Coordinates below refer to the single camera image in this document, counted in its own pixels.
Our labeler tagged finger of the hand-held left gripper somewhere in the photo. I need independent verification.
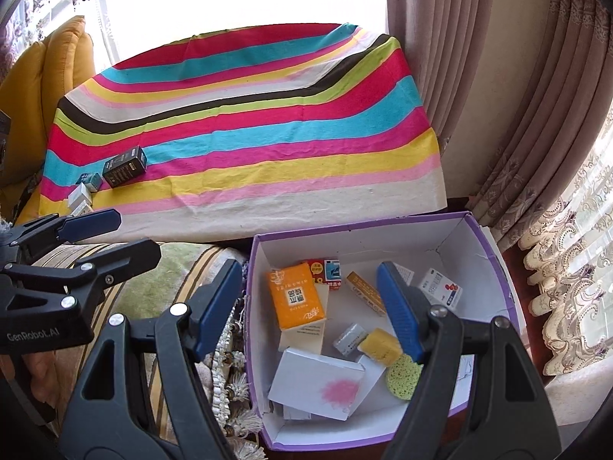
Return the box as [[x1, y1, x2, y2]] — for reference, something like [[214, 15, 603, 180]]
[[0, 209, 122, 269], [0, 238, 162, 310]]

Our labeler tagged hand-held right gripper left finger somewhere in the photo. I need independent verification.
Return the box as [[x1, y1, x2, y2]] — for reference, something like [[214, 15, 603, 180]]
[[60, 259, 243, 460]]

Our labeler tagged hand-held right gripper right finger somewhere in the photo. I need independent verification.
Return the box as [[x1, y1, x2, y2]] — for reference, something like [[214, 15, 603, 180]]
[[377, 262, 561, 460]]

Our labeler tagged grey white cube box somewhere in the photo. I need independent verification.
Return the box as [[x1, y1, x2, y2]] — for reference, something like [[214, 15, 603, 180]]
[[67, 183, 94, 207]]

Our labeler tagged yellow sponge block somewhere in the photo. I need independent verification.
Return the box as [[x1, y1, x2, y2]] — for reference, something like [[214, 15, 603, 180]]
[[358, 328, 404, 366]]

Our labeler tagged tan slim box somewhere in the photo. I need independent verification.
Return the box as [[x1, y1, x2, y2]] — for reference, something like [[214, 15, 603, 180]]
[[346, 271, 388, 317]]

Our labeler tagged small teal box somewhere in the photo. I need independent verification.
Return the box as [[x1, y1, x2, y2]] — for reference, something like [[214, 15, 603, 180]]
[[75, 171, 103, 192]]

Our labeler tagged white medicine box red figure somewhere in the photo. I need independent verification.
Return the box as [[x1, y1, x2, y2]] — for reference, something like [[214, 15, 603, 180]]
[[418, 267, 464, 308]]

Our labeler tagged small white box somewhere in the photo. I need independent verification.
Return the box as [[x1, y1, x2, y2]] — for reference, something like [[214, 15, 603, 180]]
[[334, 324, 369, 356]]

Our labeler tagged black box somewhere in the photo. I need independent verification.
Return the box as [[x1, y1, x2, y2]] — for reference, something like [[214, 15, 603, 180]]
[[102, 145, 148, 189]]

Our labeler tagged round green sponge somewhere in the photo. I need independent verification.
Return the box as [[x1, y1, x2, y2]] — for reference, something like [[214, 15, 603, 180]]
[[385, 352, 425, 401]]

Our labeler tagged purple cardboard box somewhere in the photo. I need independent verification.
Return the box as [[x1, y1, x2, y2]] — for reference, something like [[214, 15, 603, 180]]
[[244, 211, 528, 452]]

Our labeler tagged orange tissue pack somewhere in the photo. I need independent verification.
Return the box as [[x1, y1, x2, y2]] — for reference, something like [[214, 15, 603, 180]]
[[267, 263, 327, 331]]

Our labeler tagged tall white box line drawing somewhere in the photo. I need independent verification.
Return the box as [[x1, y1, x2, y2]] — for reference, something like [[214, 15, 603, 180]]
[[447, 352, 477, 410]]

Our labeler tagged red box with code squares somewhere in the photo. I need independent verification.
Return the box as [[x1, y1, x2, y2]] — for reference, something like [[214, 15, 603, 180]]
[[302, 258, 343, 293]]

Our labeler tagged white soap box pink stain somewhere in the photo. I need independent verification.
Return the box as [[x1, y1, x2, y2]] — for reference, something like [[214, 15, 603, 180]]
[[267, 347, 366, 422]]

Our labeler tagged person's left hand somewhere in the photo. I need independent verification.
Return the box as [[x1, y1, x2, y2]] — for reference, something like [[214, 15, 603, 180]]
[[21, 350, 65, 417]]

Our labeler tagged striped velvet cushion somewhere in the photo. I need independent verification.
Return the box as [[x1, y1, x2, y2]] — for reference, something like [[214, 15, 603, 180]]
[[29, 240, 264, 460]]

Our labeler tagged yellow leather sofa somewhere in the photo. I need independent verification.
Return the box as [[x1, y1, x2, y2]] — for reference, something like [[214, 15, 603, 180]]
[[0, 15, 97, 221]]

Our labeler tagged white lace sheer curtain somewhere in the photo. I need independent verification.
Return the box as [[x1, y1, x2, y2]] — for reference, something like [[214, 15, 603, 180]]
[[520, 100, 613, 379]]

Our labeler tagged rainbow striped cloth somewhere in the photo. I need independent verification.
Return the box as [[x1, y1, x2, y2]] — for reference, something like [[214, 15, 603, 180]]
[[36, 23, 448, 245]]

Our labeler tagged beige pleated curtain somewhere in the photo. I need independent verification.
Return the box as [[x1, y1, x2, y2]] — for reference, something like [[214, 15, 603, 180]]
[[385, 0, 613, 250]]

